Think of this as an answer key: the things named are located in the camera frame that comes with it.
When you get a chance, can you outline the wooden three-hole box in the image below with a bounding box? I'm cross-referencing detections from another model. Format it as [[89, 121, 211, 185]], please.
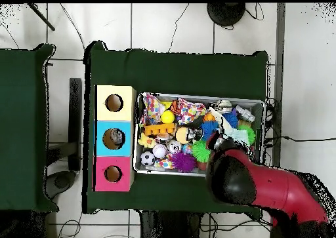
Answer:
[[93, 85, 137, 192]]

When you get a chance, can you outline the blue spiky ball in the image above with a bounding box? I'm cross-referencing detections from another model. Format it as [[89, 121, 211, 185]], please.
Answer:
[[201, 121, 220, 141]]

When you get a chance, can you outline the green spiky ball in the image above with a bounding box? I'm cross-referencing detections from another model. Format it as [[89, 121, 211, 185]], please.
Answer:
[[191, 139, 212, 163]]

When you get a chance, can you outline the purple spiky ball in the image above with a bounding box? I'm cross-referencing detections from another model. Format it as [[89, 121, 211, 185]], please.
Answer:
[[171, 151, 197, 173]]

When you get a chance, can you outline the polka dot cloth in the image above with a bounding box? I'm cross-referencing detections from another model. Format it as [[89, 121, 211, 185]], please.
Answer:
[[140, 92, 167, 126], [174, 97, 207, 125]]

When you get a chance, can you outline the crushed silver can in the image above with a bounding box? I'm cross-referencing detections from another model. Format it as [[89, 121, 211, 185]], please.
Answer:
[[166, 138, 183, 155]]

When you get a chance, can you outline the yellow ball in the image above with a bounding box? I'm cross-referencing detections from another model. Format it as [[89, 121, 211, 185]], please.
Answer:
[[160, 109, 176, 125]]

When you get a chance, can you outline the orange block toy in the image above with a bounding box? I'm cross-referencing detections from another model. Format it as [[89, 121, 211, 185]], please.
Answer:
[[143, 123, 177, 136]]

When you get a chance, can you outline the white baseball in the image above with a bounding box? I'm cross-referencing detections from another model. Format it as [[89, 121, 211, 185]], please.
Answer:
[[152, 144, 168, 159]]

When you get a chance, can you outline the small soccer ball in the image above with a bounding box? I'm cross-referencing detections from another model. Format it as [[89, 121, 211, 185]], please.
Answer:
[[140, 150, 156, 167]]

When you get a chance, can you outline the dark green table cloth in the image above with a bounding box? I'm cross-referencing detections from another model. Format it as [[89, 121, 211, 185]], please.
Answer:
[[82, 40, 270, 219], [0, 43, 59, 213]]

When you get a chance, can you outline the black round stand base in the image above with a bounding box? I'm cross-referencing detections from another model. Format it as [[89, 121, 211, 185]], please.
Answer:
[[206, 3, 247, 27]]

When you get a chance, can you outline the black upright stand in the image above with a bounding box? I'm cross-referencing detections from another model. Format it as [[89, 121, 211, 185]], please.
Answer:
[[47, 77, 83, 172]]

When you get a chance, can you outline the grey oval floor object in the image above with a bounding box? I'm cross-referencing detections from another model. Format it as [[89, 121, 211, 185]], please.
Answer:
[[43, 170, 77, 200]]

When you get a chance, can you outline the black tripod leg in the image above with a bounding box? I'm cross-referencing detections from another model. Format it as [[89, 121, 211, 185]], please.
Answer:
[[27, 3, 56, 31]]

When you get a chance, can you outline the silver wire mesh bin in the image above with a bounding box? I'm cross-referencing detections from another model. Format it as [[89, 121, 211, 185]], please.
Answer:
[[133, 92, 266, 180]]

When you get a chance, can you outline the black power cable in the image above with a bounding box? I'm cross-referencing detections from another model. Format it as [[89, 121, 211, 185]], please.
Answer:
[[263, 134, 336, 144]]

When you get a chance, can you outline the grey floor cable cover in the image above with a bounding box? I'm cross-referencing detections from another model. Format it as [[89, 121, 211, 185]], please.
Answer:
[[271, 3, 286, 168]]

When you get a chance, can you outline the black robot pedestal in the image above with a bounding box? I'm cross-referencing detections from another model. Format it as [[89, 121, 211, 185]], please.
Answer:
[[138, 210, 203, 238]]

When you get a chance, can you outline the thin black cable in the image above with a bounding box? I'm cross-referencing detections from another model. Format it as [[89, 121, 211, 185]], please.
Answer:
[[59, 3, 86, 51], [167, 3, 190, 54]]

